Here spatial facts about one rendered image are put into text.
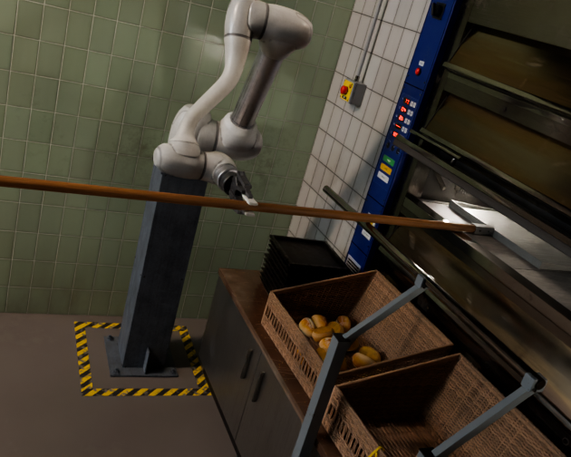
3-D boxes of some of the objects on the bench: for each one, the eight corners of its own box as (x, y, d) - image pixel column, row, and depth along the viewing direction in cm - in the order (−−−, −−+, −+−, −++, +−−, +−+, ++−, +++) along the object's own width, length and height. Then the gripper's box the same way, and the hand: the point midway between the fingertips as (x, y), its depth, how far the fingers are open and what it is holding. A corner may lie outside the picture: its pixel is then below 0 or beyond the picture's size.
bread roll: (327, 335, 262) (327, 323, 261) (337, 341, 257) (337, 328, 255) (307, 342, 257) (307, 329, 255) (318, 348, 252) (318, 335, 250)
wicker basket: (433, 413, 233) (460, 350, 223) (544, 543, 187) (585, 470, 177) (317, 422, 211) (342, 351, 201) (411, 570, 165) (449, 488, 155)
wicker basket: (358, 323, 282) (377, 267, 273) (431, 407, 236) (458, 345, 227) (257, 322, 260) (275, 261, 250) (317, 414, 214) (342, 345, 204)
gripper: (246, 160, 218) (269, 187, 198) (235, 204, 224) (256, 234, 204) (225, 158, 215) (246, 184, 195) (214, 201, 221) (235, 231, 201)
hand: (248, 205), depth 202 cm, fingers closed on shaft, 3 cm apart
